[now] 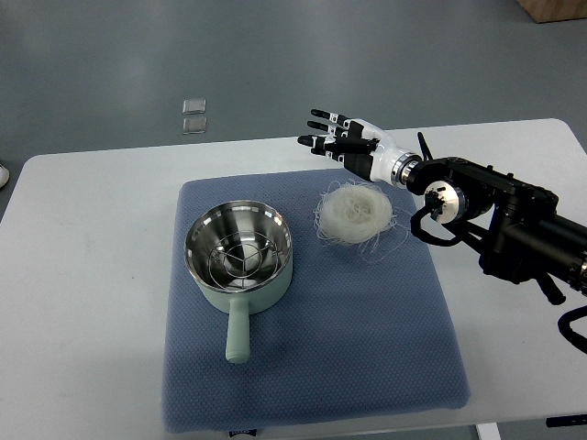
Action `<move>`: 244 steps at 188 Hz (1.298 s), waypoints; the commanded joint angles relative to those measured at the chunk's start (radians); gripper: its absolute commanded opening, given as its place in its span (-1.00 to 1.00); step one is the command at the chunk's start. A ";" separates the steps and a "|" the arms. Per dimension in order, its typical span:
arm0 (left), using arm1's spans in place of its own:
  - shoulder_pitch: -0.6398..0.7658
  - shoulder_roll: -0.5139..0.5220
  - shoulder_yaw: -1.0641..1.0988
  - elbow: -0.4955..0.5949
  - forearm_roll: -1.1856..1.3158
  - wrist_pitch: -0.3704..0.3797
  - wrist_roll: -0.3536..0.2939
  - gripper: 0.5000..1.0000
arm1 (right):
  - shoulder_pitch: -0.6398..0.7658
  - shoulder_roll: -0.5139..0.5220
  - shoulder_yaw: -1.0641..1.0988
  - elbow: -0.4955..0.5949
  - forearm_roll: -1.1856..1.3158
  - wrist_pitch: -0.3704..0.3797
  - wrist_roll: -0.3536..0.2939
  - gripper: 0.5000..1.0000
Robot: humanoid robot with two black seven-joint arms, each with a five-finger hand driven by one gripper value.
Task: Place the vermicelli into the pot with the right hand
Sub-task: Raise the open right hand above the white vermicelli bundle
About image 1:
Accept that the brown wooden box corner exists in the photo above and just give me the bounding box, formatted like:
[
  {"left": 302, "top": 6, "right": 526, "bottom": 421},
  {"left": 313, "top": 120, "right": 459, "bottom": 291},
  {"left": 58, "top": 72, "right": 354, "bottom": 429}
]
[{"left": 519, "top": 0, "right": 586, "bottom": 24}]

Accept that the mint green steel pot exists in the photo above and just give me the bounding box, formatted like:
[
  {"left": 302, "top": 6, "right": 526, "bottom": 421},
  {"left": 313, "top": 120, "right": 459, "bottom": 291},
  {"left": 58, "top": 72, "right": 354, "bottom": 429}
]
[{"left": 184, "top": 200, "right": 294, "bottom": 364}]

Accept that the black table control panel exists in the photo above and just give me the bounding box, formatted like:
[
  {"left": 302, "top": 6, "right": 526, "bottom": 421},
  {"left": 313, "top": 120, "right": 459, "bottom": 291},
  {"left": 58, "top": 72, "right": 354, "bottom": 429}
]
[{"left": 546, "top": 414, "right": 587, "bottom": 428}]

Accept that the white table leg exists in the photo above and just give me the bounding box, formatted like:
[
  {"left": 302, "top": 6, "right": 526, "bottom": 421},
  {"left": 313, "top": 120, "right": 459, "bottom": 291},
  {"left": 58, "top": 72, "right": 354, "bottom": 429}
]
[{"left": 475, "top": 423, "right": 502, "bottom": 440}]

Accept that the white vermicelli nest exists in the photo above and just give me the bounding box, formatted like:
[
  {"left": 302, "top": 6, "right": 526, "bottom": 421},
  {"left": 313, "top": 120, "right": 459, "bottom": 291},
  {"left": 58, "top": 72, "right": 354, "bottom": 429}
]
[{"left": 314, "top": 181, "right": 409, "bottom": 264}]

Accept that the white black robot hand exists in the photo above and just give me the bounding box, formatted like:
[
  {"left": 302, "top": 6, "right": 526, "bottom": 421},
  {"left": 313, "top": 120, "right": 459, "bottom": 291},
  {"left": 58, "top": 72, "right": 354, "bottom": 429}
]
[{"left": 297, "top": 109, "right": 422, "bottom": 188}]

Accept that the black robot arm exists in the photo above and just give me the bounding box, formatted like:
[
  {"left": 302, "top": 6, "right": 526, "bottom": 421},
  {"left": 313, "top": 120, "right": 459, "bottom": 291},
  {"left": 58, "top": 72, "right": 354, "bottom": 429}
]
[{"left": 404, "top": 134, "right": 586, "bottom": 305}]

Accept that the round wire steaming rack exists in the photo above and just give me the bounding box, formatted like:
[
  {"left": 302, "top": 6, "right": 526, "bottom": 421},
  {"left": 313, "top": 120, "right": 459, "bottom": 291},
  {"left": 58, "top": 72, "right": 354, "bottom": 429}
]
[{"left": 208, "top": 231, "right": 282, "bottom": 281}]

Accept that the upper clear floor tile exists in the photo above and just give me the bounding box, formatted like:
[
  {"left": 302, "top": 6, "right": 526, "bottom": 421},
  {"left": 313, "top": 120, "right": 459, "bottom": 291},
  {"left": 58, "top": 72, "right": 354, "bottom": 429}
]
[{"left": 183, "top": 98, "right": 206, "bottom": 115}]

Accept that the white shoe tip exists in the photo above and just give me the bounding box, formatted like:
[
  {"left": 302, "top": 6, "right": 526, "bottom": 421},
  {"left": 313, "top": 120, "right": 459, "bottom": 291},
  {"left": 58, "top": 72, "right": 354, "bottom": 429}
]
[{"left": 0, "top": 164, "right": 10, "bottom": 188}]

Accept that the blue mat label tag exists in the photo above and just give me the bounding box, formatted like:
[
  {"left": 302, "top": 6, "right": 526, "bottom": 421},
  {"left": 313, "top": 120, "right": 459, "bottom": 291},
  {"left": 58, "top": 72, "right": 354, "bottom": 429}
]
[{"left": 228, "top": 429, "right": 258, "bottom": 438}]

